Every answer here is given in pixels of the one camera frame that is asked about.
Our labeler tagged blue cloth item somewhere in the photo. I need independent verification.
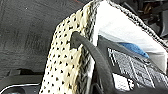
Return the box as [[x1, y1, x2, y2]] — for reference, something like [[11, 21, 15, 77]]
[[116, 41, 151, 60]]

